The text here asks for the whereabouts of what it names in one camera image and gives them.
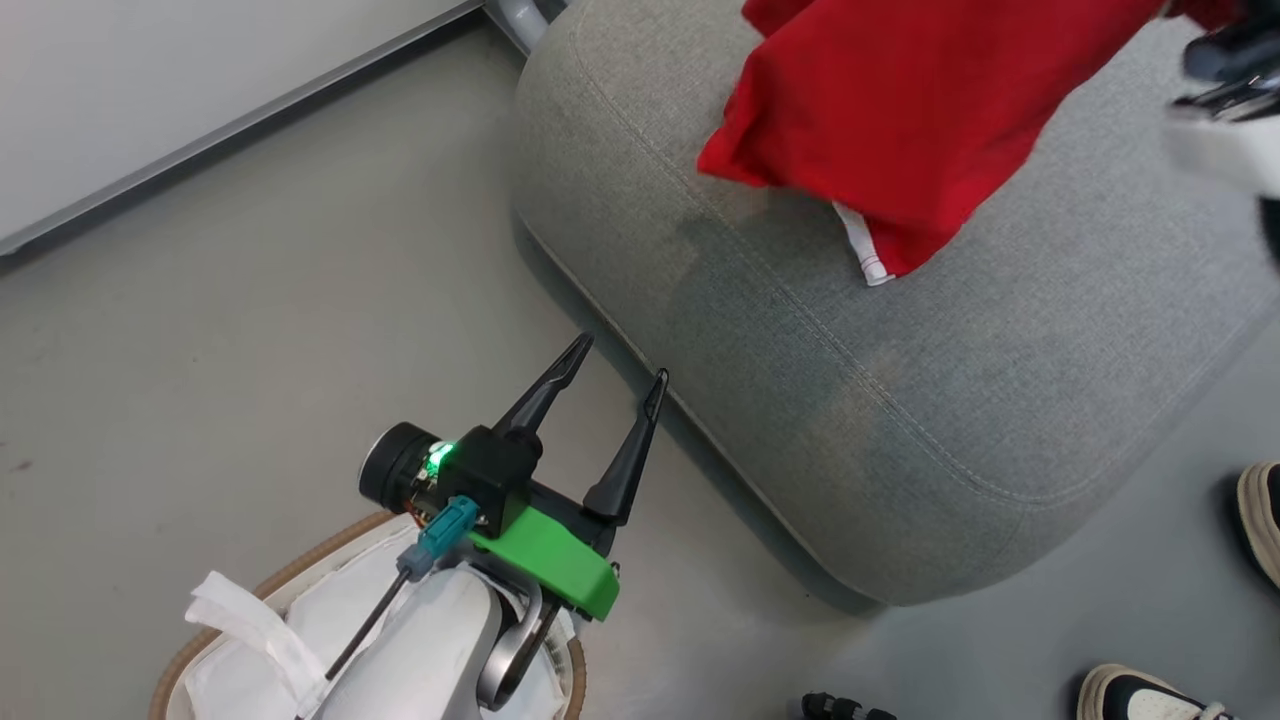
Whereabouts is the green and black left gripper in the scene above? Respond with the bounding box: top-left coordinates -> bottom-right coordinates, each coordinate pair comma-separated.
358,333 -> 670,623

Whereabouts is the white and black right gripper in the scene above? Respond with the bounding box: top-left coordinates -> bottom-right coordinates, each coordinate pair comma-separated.
1165,5 -> 1280,199

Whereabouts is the red garment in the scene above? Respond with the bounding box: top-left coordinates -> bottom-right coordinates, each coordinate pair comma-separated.
697,0 -> 1241,288

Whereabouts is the grey fabric ottoman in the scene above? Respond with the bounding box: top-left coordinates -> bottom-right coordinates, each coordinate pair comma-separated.
510,0 -> 1280,607

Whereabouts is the small black ribbed object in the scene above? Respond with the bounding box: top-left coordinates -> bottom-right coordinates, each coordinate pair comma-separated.
800,692 -> 897,720

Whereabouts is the black and cream shoe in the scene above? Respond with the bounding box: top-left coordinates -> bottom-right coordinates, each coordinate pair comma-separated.
1237,462 -> 1280,587
1077,664 -> 1237,720

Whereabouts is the woven laundry basket white liner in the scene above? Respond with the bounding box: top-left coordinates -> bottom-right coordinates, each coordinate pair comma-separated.
150,510 -> 587,720

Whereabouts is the grey curved partition foot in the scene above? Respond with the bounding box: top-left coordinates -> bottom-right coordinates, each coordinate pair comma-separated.
485,0 -> 571,53

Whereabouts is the grey partition bottom rail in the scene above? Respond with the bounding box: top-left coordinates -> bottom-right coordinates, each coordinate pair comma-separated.
0,0 -> 487,257

